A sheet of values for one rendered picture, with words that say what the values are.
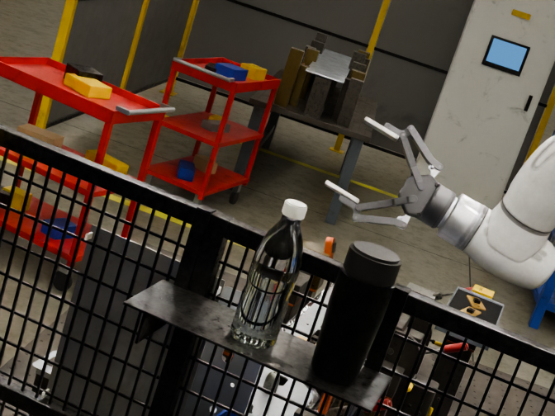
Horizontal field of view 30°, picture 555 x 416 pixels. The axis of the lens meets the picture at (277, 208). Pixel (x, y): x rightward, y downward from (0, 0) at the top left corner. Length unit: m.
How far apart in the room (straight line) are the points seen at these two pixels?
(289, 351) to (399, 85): 8.53
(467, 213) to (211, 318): 0.59
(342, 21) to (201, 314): 8.52
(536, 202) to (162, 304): 0.69
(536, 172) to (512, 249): 0.15
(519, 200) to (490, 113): 7.30
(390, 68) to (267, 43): 1.20
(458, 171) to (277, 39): 2.21
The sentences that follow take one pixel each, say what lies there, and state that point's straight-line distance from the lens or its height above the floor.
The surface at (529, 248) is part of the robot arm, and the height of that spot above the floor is 1.57.
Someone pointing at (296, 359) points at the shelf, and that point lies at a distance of 1.39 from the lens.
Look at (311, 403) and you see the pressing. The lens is 2.30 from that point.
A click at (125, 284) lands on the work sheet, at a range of 1.57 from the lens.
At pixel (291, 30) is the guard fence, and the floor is 0.96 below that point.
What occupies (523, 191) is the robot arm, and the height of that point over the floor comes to 1.66.
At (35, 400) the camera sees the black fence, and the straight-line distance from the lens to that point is 1.68.
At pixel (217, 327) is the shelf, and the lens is 1.41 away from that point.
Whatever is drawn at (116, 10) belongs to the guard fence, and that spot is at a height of 0.93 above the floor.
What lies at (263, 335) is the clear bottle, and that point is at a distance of 1.37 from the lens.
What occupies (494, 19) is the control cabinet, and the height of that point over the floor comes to 1.67.
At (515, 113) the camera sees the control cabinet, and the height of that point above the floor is 0.98.
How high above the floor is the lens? 1.97
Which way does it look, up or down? 15 degrees down
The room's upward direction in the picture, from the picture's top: 18 degrees clockwise
